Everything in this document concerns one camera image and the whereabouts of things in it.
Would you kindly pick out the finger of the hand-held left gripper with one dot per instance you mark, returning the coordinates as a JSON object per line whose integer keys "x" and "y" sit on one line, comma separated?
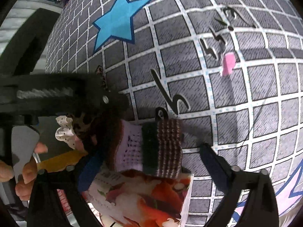
{"x": 113, "y": 104}

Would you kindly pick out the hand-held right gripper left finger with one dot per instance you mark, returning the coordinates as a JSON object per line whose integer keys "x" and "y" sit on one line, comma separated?
{"x": 86, "y": 175}

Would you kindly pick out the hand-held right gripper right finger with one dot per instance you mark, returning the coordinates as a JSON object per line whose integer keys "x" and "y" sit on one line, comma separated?
{"x": 214, "y": 167}

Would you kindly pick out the leopard print scrunchie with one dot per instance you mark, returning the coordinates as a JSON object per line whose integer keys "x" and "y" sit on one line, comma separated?
{"x": 81, "y": 124}

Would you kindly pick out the striped knit sock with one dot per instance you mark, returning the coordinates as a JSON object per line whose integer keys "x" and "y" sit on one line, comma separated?
{"x": 146, "y": 146}

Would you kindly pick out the person's left hand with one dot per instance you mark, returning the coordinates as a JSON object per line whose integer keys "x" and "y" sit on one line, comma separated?
{"x": 27, "y": 177}

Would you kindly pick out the pink scrunchie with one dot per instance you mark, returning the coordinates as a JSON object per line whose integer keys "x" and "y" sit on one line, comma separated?
{"x": 80, "y": 147}

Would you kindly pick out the white polka dot scrunchie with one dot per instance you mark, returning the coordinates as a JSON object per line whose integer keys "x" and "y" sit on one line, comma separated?
{"x": 64, "y": 133}

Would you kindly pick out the yellow strip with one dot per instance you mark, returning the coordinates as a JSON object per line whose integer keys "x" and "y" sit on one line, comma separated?
{"x": 59, "y": 160}

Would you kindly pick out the red packet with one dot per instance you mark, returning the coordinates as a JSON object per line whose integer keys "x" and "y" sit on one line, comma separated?
{"x": 64, "y": 202}

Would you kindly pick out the colourful printed packet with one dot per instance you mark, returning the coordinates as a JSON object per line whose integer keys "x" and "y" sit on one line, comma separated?
{"x": 142, "y": 198}

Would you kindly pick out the grey checked star bedsheet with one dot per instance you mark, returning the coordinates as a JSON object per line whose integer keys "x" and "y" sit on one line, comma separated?
{"x": 180, "y": 52}

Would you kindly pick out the pink foam scrap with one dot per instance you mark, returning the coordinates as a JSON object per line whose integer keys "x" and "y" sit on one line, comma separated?
{"x": 228, "y": 63}

